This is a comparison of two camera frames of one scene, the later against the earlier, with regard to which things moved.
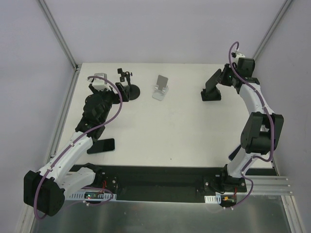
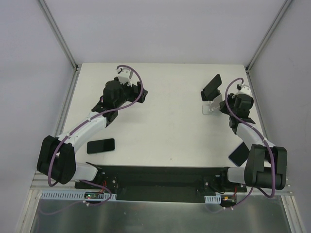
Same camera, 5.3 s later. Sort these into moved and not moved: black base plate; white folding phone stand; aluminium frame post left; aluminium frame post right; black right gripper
Moved: black right gripper; white folding phone stand
Not moved: black base plate; aluminium frame post right; aluminium frame post left
